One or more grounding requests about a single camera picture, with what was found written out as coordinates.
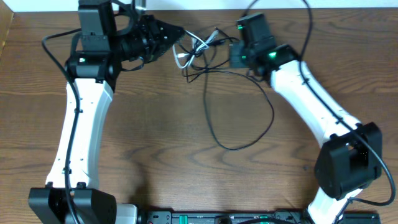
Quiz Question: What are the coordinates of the black usb cable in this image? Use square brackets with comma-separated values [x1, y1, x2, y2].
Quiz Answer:
[177, 27, 275, 152]

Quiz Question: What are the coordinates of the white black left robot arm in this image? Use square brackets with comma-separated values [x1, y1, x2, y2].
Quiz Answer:
[28, 1, 185, 223]

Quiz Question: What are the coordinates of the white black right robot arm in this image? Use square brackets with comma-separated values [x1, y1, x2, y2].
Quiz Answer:
[229, 13, 382, 223]

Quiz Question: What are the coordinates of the white usb cable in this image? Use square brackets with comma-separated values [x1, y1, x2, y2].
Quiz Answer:
[172, 29, 220, 70]

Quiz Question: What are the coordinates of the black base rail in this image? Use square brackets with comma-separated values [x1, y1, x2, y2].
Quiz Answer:
[137, 210, 381, 224]

